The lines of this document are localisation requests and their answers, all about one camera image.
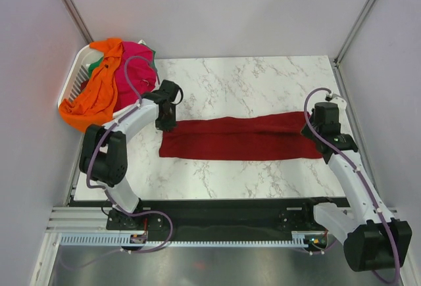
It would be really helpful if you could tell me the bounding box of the dark red t shirt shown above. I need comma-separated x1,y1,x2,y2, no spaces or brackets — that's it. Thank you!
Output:
159,112,322,161

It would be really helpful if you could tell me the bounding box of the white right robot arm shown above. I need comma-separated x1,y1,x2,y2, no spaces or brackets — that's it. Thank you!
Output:
301,122,412,272

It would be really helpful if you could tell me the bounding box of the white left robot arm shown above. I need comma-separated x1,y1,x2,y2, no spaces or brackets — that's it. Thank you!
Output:
79,90,179,229

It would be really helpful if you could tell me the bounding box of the pink t shirt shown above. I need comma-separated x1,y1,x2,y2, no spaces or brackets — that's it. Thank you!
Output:
114,41,157,112

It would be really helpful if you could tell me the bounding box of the orange t shirt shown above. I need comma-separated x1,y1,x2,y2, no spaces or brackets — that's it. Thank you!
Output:
59,38,123,133

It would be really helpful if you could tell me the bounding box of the green t shirt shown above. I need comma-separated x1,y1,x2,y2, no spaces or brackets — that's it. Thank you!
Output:
87,49,157,74

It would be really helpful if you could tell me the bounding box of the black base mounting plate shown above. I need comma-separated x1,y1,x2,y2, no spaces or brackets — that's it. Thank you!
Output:
106,197,349,241

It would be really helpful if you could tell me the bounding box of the white plastic laundry basket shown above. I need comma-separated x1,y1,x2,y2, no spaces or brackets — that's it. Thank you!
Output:
58,41,151,119

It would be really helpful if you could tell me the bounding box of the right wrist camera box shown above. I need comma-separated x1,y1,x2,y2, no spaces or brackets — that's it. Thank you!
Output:
311,93,347,126

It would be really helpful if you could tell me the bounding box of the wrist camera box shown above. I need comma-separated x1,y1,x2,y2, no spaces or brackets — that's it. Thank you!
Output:
159,80,184,105
311,93,347,126

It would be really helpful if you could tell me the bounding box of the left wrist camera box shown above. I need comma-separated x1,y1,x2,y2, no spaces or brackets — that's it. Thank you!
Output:
159,80,184,105

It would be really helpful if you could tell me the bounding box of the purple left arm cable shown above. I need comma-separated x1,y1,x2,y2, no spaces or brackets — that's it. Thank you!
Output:
86,55,162,214

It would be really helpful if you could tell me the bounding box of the aluminium frame rail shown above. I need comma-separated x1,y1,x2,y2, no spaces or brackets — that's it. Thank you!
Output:
46,206,108,233

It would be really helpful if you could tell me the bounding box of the white slotted cable duct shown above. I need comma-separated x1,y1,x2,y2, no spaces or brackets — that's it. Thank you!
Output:
59,231,324,248

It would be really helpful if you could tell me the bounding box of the right vertical aluminium post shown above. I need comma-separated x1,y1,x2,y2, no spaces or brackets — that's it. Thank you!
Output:
332,0,378,68

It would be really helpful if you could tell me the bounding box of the vertical aluminium post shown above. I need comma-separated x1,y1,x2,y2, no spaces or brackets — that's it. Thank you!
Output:
332,0,378,68
61,0,93,43

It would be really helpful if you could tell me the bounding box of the left vertical aluminium post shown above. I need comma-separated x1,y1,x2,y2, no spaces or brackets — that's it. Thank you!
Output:
61,0,93,43

